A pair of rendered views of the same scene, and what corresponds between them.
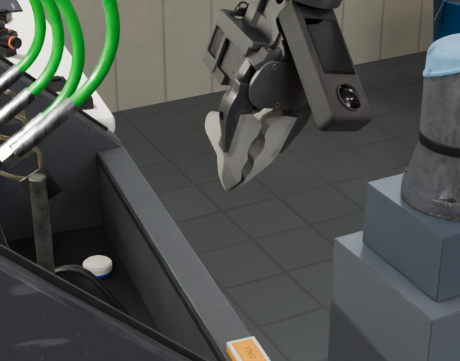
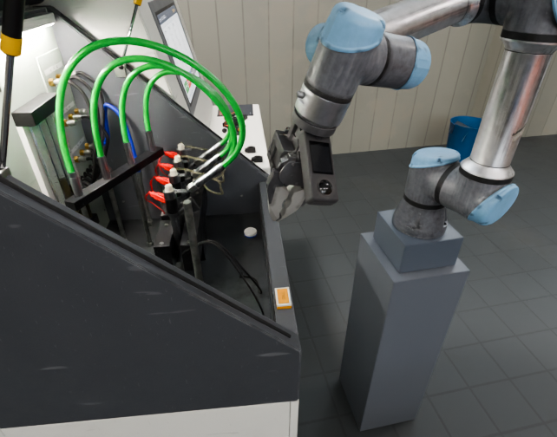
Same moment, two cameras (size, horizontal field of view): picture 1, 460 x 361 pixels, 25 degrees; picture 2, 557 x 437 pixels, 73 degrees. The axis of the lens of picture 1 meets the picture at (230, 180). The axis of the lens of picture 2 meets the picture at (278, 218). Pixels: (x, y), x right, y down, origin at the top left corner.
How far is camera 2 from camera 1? 34 cm
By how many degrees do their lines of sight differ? 15
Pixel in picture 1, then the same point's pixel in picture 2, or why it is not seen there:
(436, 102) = (412, 180)
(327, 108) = (310, 192)
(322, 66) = (312, 169)
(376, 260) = (376, 247)
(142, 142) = not seen: hidden behind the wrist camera
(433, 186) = (405, 219)
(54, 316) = (152, 282)
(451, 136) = (417, 198)
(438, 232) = (403, 242)
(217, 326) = (276, 277)
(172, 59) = (335, 138)
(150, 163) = not seen: hidden behind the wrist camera
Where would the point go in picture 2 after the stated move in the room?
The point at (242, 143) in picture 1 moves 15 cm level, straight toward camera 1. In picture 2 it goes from (278, 200) to (249, 253)
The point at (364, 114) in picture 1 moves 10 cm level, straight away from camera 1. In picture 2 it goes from (332, 198) to (350, 170)
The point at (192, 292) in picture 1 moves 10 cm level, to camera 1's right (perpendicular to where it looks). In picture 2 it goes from (271, 257) to (312, 264)
